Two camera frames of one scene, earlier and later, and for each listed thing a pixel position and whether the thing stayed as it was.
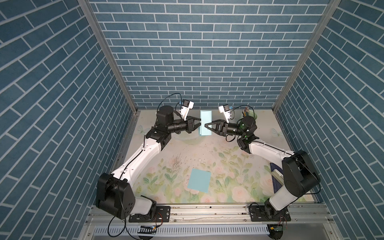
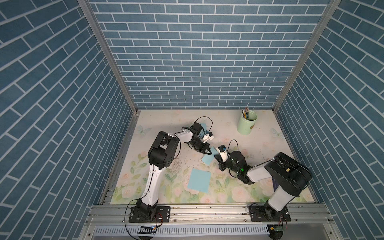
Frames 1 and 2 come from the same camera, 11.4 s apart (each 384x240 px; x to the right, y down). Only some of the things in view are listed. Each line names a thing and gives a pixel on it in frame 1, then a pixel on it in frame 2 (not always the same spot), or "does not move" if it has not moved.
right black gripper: [223, 129] to [220, 162]
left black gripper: [188, 126] to [205, 145]
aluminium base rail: [311, 214] does not move
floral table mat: [201, 166] does not move
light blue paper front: [199, 180] does not move
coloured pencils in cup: [245, 111] does not move
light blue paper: [206, 117] to [208, 158]
